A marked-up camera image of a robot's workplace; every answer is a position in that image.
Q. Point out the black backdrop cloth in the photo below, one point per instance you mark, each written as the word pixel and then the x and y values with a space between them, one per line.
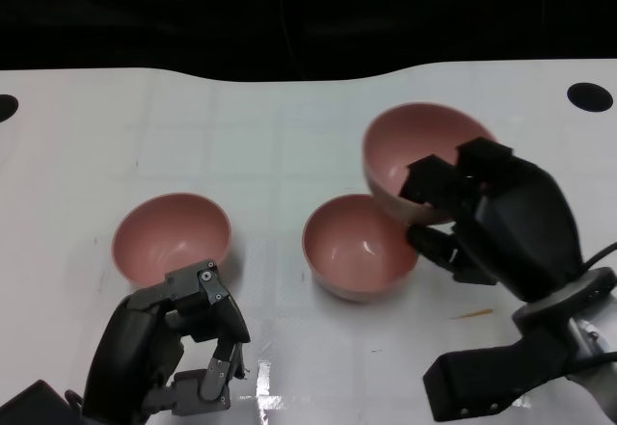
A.
pixel 289 10

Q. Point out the pink bowl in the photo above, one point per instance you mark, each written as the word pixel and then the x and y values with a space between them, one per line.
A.
pixel 169 232
pixel 356 256
pixel 419 131

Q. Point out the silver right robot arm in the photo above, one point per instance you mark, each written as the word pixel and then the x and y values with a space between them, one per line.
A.
pixel 578 290

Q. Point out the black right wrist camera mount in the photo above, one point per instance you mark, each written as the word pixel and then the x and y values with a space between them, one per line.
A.
pixel 491 377

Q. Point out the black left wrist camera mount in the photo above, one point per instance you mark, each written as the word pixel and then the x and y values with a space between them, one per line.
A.
pixel 34 406

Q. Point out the black round table grommet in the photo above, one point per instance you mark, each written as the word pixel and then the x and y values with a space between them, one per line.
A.
pixel 6 107
pixel 590 97

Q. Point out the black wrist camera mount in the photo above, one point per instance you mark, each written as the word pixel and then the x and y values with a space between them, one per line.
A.
pixel 491 377
pixel 34 406

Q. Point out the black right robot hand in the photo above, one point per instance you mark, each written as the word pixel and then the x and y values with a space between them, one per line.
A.
pixel 525 232

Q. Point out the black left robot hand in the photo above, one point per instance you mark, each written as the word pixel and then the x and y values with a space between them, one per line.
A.
pixel 125 348

